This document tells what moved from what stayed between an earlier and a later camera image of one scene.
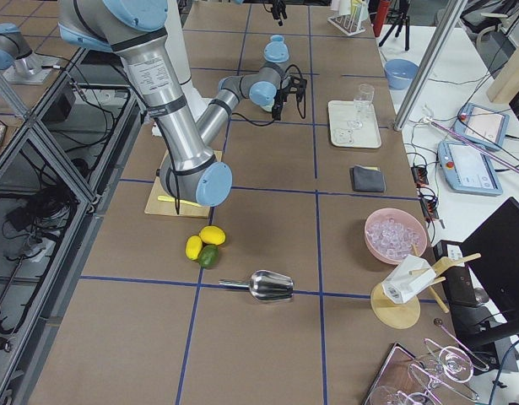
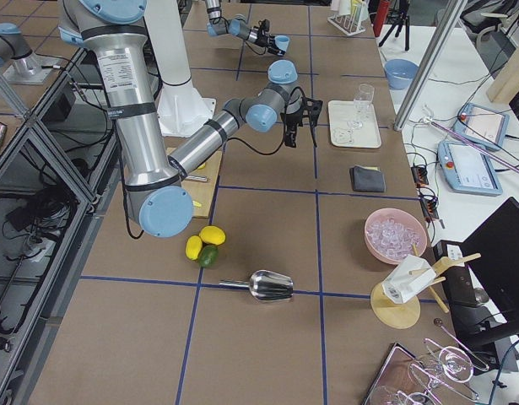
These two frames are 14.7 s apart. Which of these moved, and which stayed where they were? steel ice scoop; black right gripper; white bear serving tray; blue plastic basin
Moved: black right gripper
Stayed: blue plastic basin; white bear serving tray; steel ice scoop
